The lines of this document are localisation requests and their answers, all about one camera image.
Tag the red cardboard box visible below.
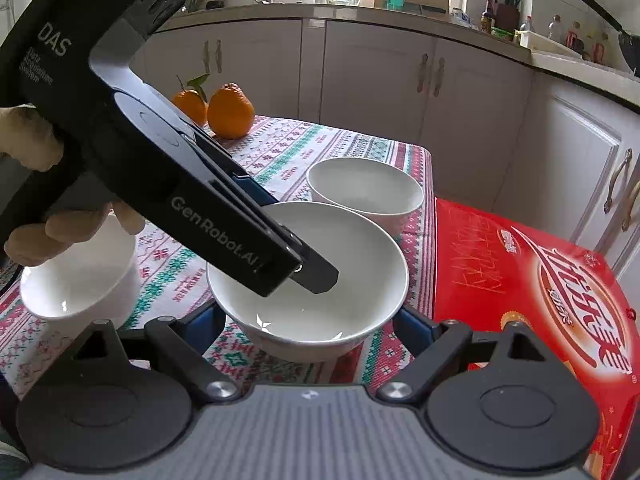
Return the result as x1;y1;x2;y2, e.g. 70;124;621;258
433;200;639;479

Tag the orange without leaf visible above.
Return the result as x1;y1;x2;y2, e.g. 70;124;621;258
207;82;255;140

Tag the gloved left hand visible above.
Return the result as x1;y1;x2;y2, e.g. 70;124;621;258
1;105;145;266

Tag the orange with leaf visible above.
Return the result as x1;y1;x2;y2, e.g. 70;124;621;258
170;73;209;127

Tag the knife block with knives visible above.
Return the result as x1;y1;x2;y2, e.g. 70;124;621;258
494;0;522;34

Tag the white bowl pink pattern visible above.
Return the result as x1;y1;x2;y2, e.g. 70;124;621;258
306;157;424;238

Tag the black frying pan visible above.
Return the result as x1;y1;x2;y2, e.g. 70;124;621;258
582;0;640;77

